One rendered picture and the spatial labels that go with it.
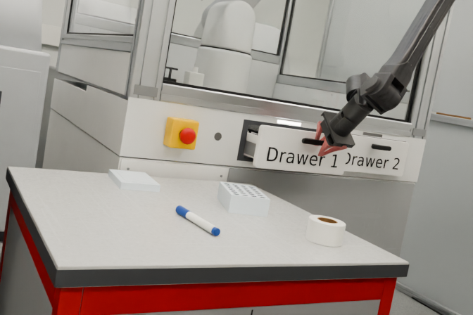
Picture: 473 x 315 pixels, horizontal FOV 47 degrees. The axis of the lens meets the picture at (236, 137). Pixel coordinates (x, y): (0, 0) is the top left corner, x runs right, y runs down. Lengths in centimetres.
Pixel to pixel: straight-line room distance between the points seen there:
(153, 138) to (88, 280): 67
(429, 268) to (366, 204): 155
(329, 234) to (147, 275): 38
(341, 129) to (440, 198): 190
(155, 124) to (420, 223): 222
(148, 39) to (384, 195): 93
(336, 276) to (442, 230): 230
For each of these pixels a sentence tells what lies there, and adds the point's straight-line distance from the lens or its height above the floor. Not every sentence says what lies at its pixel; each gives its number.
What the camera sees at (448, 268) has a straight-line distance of 323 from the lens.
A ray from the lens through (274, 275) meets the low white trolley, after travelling 88.
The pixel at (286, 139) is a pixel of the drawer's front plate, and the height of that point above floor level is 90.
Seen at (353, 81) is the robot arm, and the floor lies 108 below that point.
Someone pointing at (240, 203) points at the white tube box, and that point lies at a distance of 113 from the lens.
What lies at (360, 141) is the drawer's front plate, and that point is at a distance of 170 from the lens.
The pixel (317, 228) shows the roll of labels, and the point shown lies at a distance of 103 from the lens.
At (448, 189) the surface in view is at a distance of 321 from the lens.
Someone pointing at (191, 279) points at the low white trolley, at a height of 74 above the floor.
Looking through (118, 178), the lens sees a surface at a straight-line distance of 121.
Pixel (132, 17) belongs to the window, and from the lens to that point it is 146.
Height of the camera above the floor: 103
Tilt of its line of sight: 6 degrees down
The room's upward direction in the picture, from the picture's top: 10 degrees clockwise
